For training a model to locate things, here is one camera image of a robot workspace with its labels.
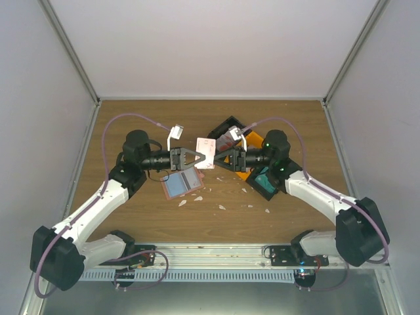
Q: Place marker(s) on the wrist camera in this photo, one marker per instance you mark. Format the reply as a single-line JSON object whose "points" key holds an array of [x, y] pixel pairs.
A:
{"points": [[237, 135], [174, 133]]}

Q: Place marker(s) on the red white card stack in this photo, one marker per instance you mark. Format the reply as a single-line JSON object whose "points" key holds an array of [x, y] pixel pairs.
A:
{"points": [[225, 142]]}

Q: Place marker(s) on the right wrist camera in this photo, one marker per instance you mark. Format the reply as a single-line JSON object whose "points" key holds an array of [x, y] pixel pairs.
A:
{"points": [[237, 135]]}

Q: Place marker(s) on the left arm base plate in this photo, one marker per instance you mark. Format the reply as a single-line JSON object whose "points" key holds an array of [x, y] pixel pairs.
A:
{"points": [[142, 258]]}

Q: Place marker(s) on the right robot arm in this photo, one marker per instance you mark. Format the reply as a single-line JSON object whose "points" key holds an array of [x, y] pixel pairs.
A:
{"points": [[359, 236]]}

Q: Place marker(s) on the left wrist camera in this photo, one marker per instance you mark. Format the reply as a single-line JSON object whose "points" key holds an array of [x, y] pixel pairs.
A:
{"points": [[174, 133]]}

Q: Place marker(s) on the pink card holder wallet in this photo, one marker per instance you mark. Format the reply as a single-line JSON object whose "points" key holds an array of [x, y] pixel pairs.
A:
{"points": [[182, 182]]}

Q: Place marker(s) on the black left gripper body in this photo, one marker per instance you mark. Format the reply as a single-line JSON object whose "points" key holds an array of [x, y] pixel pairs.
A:
{"points": [[174, 165]]}

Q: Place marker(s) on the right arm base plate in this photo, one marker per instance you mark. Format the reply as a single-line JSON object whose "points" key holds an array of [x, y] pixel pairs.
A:
{"points": [[283, 255]]}

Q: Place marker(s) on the yellow bin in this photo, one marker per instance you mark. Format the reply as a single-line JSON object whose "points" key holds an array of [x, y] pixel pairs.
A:
{"points": [[254, 141]]}

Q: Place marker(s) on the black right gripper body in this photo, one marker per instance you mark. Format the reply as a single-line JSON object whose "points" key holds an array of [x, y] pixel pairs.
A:
{"points": [[240, 160]]}

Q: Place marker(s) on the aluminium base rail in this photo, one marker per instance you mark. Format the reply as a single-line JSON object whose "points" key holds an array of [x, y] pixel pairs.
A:
{"points": [[175, 256]]}

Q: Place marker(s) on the black bin teal cards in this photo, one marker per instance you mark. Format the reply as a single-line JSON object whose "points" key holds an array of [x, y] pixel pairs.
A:
{"points": [[277, 174]]}

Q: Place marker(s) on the grey cable duct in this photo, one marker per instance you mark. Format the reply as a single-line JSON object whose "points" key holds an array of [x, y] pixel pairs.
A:
{"points": [[184, 275]]}

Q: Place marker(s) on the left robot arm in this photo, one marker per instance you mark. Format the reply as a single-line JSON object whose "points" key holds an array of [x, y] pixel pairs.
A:
{"points": [[62, 253]]}

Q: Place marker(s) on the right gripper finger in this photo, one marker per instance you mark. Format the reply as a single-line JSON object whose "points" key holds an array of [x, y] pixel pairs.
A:
{"points": [[221, 156], [225, 164]]}

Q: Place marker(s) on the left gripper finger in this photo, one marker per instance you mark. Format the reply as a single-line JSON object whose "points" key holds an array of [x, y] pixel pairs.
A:
{"points": [[186, 165], [191, 155]]}

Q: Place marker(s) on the white debris pile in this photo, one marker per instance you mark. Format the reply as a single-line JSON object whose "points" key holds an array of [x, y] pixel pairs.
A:
{"points": [[189, 198]]}

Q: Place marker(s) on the black bin red cards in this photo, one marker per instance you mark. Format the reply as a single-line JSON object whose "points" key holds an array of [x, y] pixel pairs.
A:
{"points": [[224, 127]]}

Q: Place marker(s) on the teal card stack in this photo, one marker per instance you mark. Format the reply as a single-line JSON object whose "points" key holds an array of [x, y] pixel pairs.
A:
{"points": [[263, 181]]}

